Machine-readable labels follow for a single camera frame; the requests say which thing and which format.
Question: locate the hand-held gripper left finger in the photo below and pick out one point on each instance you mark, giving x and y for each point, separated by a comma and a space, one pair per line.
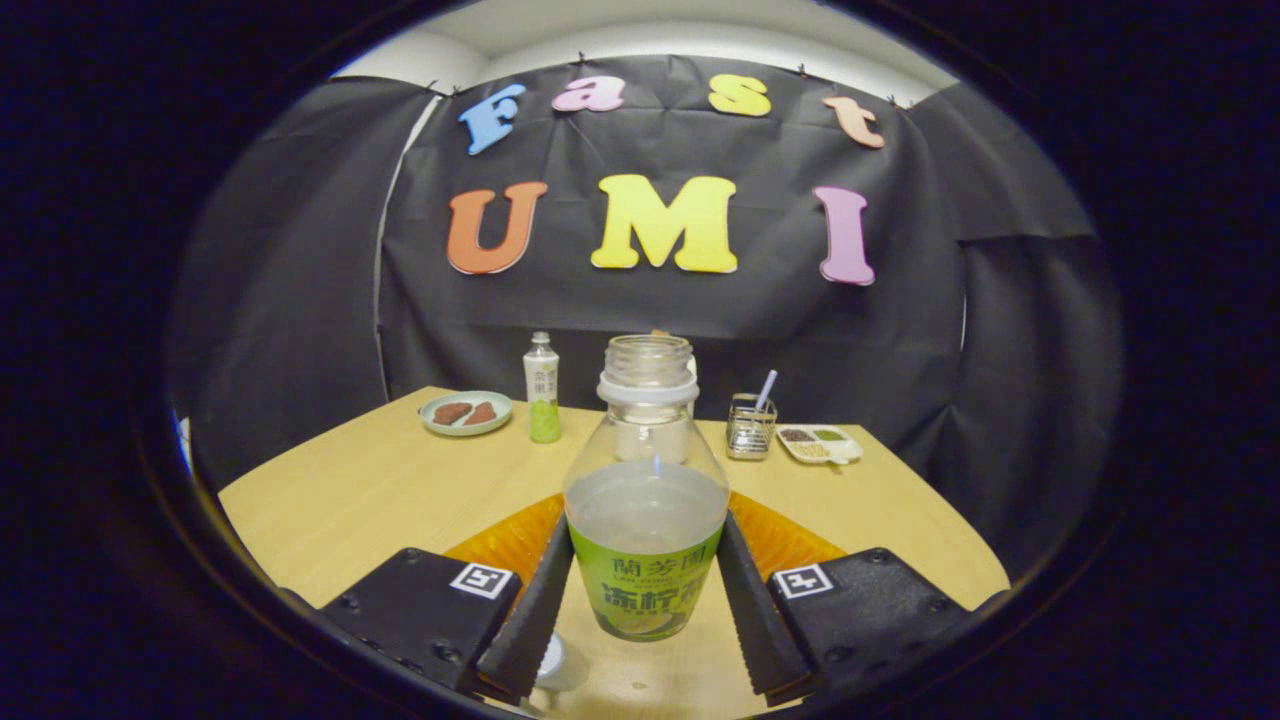
535, 630

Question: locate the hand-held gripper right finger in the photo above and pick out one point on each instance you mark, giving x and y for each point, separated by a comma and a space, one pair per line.
760, 630

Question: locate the white cup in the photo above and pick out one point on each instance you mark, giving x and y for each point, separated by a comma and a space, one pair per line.
558, 665

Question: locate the clear juice bottle green label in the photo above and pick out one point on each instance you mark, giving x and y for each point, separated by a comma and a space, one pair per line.
645, 590

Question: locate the slim white green bottle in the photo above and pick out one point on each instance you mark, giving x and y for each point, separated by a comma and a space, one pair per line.
542, 395

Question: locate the white divided dish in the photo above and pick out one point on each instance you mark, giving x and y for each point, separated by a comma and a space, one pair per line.
820, 445

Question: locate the wooden table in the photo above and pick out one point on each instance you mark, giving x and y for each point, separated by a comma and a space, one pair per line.
400, 470

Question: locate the pale green plate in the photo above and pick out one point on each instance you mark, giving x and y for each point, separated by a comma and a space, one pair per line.
465, 430

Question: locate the brown meat piece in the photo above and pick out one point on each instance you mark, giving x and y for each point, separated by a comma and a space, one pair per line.
482, 412
451, 413

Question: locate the pale purple straw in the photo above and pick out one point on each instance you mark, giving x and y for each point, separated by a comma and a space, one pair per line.
765, 390

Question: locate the black backdrop cloth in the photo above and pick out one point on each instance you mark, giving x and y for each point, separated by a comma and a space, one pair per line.
880, 340

